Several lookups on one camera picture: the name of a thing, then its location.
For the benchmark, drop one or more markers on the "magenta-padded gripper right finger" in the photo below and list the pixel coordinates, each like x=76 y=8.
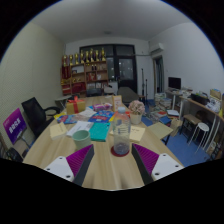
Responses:
x=160 y=165

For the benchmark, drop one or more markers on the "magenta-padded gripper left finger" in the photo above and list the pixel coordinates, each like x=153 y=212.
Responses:
x=63 y=166

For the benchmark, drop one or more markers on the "clear plastic water bottle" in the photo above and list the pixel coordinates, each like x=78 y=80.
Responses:
x=121 y=133

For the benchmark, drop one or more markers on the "pale green cup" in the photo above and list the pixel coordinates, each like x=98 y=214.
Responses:
x=82 y=140

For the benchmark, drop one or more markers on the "wooden stool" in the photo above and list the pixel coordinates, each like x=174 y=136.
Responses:
x=160 y=130

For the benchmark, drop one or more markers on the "beige book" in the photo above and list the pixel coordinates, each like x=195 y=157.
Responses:
x=58 y=130

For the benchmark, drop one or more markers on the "pale yellow notepad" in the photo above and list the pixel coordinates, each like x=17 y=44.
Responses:
x=137 y=134

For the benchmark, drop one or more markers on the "white printed booklet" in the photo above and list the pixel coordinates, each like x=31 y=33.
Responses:
x=79 y=128

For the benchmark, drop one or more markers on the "colourful magazine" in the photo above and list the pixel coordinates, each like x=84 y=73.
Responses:
x=71 y=118

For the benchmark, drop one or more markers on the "black bag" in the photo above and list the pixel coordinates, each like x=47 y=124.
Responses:
x=14 y=155

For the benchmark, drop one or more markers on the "white round stool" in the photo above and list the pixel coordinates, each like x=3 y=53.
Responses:
x=199 y=130

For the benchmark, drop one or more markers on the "black office chair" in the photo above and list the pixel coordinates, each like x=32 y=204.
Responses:
x=33 y=115

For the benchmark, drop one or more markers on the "pink flowers in white pot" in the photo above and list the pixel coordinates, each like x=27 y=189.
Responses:
x=136 y=110

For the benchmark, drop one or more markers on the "yellow gift box red ribbon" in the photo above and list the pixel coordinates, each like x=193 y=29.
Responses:
x=76 y=106

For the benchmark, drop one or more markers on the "blue book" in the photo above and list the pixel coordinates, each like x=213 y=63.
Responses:
x=101 y=116

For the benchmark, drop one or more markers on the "stack of books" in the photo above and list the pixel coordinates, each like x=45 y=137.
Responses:
x=160 y=101

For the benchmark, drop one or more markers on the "purple sign board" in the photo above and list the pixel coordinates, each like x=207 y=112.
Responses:
x=14 y=125

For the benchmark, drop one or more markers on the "pink box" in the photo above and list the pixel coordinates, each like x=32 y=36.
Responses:
x=102 y=106

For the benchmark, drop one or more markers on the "wooden side desk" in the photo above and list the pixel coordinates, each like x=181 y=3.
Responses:
x=200 y=105

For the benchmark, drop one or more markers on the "small standing card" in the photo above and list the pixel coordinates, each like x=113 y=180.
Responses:
x=117 y=103

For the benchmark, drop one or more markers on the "grey upholstered chair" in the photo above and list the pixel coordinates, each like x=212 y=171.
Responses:
x=127 y=94

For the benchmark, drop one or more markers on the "black computer monitor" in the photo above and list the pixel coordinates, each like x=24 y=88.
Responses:
x=174 y=83

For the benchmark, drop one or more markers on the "black tripod stand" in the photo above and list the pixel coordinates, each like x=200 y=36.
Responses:
x=144 y=83

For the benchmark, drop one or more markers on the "wooden shelf unit with trophies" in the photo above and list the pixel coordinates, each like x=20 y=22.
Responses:
x=83 y=76

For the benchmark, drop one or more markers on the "dark glass door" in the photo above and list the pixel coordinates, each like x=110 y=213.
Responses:
x=125 y=66

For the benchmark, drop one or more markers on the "white wall air conditioner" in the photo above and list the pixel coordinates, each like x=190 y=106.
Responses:
x=157 y=48

